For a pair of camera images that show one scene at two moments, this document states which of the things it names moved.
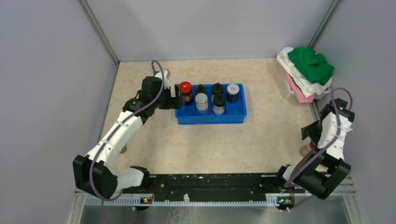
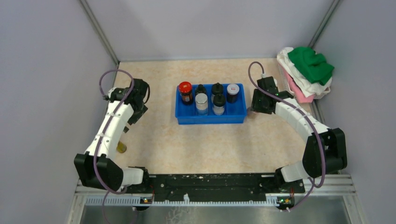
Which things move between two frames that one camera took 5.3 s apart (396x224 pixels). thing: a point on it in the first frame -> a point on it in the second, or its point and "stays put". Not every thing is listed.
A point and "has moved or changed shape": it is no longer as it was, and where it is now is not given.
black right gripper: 309,131 -> 255,106
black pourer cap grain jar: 217,88 stays put
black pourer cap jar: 219,102 stays put
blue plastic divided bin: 235,112 stays put
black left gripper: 173,102 -> 134,118
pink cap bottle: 304,150 has moved or changed shape
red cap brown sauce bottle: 186,88 stays put
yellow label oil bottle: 123,149 stays put
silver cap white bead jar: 201,103 stays put
